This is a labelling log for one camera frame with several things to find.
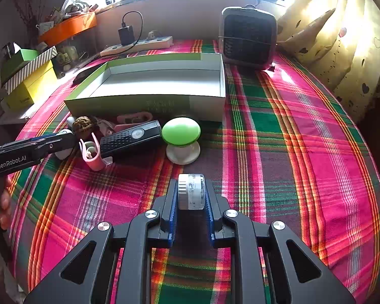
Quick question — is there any pink folding clip holder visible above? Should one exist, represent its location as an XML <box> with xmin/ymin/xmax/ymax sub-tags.
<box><xmin>79</xmin><ymin>132</ymin><xmax>113</xmax><ymax>172</ymax></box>

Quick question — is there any small white cylindrical jar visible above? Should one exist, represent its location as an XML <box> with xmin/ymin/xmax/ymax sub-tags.
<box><xmin>178</xmin><ymin>174</ymin><xmax>206</xmax><ymax>211</ymax></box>

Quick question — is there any brown carved walnut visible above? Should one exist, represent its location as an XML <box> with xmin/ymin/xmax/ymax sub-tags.
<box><xmin>72</xmin><ymin>116</ymin><xmax>98</xmax><ymax>141</ymax></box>

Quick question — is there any green mushroom shaped lamp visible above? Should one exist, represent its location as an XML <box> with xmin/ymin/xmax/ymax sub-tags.
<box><xmin>162</xmin><ymin>117</ymin><xmax>201</xmax><ymax>165</ymax></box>

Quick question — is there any black perforated speaker device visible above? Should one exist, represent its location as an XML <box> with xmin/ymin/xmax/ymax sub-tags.
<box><xmin>100</xmin><ymin>120</ymin><xmax>162</xmax><ymax>159</ymax></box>

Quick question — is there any white round earbud case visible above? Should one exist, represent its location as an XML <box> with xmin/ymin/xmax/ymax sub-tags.
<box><xmin>55</xmin><ymin>129</ymin><xmax>76</xmax><ymax>161</ymax></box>

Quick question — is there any person left hand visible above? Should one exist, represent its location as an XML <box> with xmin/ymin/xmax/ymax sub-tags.
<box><xmin>0</xmin><ymin>177</ymin><xmax>11</xmax><ymax>231</ymax></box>

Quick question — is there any yellow box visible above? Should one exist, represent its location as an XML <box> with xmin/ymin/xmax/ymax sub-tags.
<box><xmin>4</xmin><ymin>61</ymin><xmax>58</xmax><ymax>111</ymax></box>

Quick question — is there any striped white box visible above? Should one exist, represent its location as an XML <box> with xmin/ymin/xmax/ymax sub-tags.
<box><xmin>4</xmin><ymin>47</ymin><xmax>58</xmax><ymax>95</ymax></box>

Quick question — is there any black smartphone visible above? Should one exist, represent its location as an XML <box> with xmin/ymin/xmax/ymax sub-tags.
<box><xmin>72</xmin><ymin>65</ymin><xmax>99</xmax><ymax>86</ymax></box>

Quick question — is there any green box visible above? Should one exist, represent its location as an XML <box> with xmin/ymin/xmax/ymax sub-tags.
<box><xmin>1</xmin><ymin>49</ymin><xmax>40</xmax><ymax>83</ymax></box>

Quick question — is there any plaid pink green bedsheet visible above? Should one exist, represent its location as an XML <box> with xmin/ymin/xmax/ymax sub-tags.
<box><xmin>9</xmin><ymin>54</ymin><xmax>380</xmax><ymax>303</ymax></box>

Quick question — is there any green grey cardboard box tray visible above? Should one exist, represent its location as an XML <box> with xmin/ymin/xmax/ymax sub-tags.
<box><xmin>64</xmin><ymin>53</ymin><xmax>226</xmax><ymax>122</ymax></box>

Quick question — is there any orange tray shelf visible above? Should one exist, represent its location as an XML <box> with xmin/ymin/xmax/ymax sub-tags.
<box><xmin>37</xmin><ymin>12</ymin><xmax>97</xmax><ymax>47</ymax></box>

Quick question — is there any white plug adapter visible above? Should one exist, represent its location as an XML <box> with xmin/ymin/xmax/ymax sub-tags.
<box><xmin>146</xmin><ymin>30</ymin><xmax>160</xmax><ymax>41</ymax></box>

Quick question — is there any white power strip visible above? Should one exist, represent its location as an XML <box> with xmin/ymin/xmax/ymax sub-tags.
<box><xmin>99</xmin><ymin>36</ymin><xmax>174</xmax><ymax>57</ymax></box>

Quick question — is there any grey black portable heater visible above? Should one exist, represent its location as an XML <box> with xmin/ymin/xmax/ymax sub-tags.
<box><xmin>218</xmin><ymin>5</ymin><xmax>277</xmax><ymax>70</ymax></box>

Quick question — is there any cream patterned curtain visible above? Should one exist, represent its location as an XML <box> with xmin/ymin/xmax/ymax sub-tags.
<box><xmin>277</xmin><ymin>0</ymin><xmax>380</xmax><ymax>122</ymax></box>

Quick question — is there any black charger with cable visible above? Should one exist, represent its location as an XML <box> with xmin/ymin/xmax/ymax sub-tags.
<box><xmin>99</xmin><ymin>10</ymin><xmax>144</xmax><ymax>57</ymax></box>

